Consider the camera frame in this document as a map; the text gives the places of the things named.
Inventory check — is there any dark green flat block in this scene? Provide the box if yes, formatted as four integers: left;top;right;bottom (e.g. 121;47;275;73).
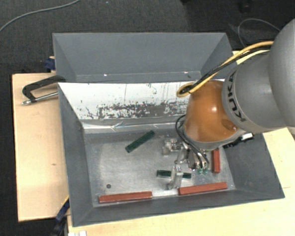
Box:
156;167;193;182
123;129;157;154

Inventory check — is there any pale wood board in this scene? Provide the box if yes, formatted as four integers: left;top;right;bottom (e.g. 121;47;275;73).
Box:
9;70;72;223

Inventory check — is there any red-brown flat block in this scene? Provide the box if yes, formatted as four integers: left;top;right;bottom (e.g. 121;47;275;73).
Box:
210;147;222;174
177;181;229;196
98;191;154;204

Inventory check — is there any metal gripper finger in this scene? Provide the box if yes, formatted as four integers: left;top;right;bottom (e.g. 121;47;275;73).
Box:
164;164;185;191
161;137;185;156

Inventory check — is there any black cylinder on white bracket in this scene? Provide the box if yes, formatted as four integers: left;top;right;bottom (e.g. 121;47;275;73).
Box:
222;132;255;149

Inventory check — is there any grey metal bin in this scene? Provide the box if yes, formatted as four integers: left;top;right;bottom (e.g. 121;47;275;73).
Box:
52;19;287;229

